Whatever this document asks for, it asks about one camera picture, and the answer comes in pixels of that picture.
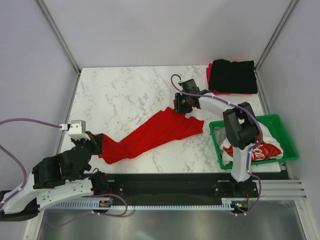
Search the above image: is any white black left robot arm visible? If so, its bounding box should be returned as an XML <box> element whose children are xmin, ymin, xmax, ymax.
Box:
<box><xmin>0</xmin><ymin>131</ymin><xmax>110</xmax><ymax>222</ymax></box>

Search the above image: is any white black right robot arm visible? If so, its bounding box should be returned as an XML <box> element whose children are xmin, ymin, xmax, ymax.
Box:
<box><xmin>174</xmin><ymin>92</ymin><xmax>263</xmax><ymax>197</ymax></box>

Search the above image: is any folded pink t-shirt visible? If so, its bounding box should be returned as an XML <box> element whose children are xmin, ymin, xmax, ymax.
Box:
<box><xmin>206</xmin><ymin>63</ymin><xmax>253</xmax><ymax>97</ymax></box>

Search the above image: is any grey t-shirt in bin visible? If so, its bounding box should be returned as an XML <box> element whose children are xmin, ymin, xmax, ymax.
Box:
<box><xmin>213</xmin><ymin>127</ymin><xmax>230</xmax><ymax>147</ymax></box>

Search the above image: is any folded black t-shirt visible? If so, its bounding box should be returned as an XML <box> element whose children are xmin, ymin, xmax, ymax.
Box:
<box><xmin>208</xmin><ymin>58</ymin><xmax>259</xmax><ymax>95</ymax></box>

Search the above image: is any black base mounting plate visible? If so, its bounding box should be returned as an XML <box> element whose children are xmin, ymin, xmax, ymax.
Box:
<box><xmin>49</xmin><ymin>171</ymin><xmax>261</xmax><ymax>201</ymax></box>

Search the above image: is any green plastic bin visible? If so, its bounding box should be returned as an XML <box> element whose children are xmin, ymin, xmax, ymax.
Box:
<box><xmin>209</xmin><ymin>114</ymin><xmax>299</xmax><ymax>170</ymax></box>

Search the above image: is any white red printed t-shirt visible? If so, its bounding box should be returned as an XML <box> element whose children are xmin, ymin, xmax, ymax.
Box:
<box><xmin>219</xmin><ymin>123</ymin><xmax>284</xmax><ymax>166</ymax></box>

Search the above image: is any white slotted cable duct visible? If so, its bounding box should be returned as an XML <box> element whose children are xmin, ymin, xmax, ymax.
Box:
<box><xmin>49</xmin><ymin>197</ymin><xmax>249</xmax><ymax>211</ymax></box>

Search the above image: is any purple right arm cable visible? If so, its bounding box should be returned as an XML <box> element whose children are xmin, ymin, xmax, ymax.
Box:
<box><xmin>170</xmin><ymin>73</ymin><xmax>263</xmax><ymax>218</ymax></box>

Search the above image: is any aluminium rail right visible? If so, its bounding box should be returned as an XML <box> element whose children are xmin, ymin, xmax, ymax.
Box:
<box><xmin>260</xmin><ymin>179</ymin><xmax>307</xmax><ymax>201</ymax></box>

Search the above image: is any aluminium frame post left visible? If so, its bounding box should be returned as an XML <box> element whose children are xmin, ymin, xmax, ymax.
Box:
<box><xmin>34</xmin><ymin>0</ymin><xmax>81</xmax><ymax>76</ymax></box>

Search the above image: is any aluminium frame post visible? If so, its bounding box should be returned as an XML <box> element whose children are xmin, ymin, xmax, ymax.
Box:
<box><xmin>254</xmin><ymin>0</ymin><xmax>300</xmax><ymax>73</ymax></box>
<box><xmin>34</xmin><ymin>0</ymin><xmax>81</xmax><ymax>76</ymax></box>

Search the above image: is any aluminium frame post right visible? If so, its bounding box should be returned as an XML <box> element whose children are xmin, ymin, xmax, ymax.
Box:
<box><xmin>254</xmin><ymin>0</ymin><xmax>300</xmax><ymax>73</ymax></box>

